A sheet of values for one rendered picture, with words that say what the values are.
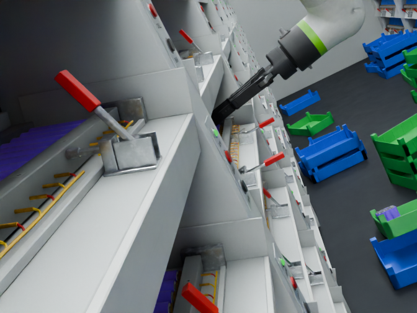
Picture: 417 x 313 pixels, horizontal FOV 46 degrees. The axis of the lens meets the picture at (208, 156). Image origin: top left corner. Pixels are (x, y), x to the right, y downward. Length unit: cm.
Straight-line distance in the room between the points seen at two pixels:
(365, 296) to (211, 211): 113
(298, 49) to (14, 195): 88
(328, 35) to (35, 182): 87
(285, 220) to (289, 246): 13
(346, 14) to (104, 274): 95
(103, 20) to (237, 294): 32
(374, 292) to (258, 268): 111
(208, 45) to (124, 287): 103
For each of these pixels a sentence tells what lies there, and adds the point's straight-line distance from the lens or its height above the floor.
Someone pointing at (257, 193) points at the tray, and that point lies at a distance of 66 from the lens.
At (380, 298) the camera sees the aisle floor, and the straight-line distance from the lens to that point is 163.
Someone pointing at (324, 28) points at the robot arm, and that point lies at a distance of 111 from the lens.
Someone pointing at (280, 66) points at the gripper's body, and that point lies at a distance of 111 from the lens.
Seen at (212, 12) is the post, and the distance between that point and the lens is 193.
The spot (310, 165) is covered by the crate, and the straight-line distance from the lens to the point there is 254.
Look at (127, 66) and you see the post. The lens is 54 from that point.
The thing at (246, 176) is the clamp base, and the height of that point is 71.
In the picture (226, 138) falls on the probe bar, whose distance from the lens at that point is 105.
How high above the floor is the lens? 95
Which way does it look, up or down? 13 degrees down
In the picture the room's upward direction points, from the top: 28 degrees counter-clockwise
